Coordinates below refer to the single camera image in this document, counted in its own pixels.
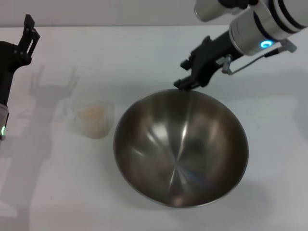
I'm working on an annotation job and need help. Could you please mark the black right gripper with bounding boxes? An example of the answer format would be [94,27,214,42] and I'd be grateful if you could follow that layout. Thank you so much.
[173,30,244,92]

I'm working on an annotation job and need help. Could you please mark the white rice grains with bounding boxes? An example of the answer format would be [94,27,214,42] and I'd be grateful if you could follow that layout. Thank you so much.
[77,104,106,138]

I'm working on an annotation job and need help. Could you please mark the clear plastic measuring cup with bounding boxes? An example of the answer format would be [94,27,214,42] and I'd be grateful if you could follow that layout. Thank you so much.
[55,100,116,139]

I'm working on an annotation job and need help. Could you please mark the stainless steel mixing bowl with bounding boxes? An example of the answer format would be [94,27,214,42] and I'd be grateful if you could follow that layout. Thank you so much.
[113,88,249,209]

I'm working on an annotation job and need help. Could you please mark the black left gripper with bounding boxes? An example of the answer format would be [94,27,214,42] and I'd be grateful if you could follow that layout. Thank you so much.
[0,14,41,109]

